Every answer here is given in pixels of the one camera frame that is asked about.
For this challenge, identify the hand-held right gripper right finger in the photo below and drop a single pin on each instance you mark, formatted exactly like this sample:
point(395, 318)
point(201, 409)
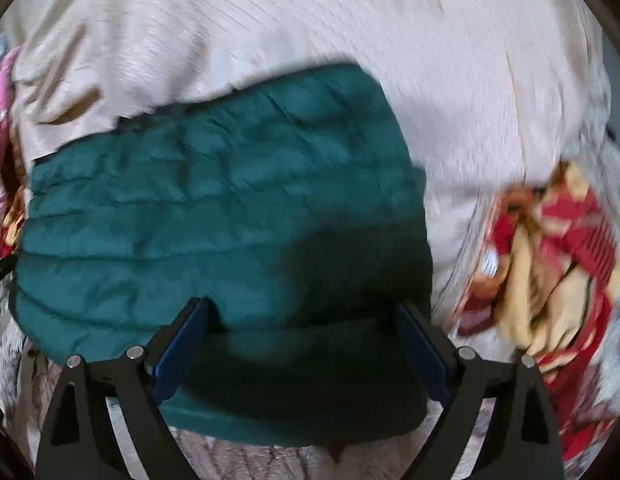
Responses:
point(422, 347)

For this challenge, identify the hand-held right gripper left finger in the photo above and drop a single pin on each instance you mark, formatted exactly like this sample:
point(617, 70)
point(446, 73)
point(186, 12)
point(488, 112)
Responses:
point(182, 345)

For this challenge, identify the green quilted puffer jacket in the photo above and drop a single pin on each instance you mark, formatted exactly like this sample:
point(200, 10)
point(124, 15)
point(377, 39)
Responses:
point(224, 220)

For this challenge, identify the red floral printed blanket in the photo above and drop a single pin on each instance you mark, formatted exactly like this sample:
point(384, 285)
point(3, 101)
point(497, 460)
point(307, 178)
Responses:
point(555, 260)

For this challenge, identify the pink patterned cloth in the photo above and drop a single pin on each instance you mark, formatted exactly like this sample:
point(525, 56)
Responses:
point(0, 110)

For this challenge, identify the cream quilted bedspread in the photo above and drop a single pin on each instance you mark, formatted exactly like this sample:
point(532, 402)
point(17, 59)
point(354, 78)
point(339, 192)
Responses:
point(310, 30)

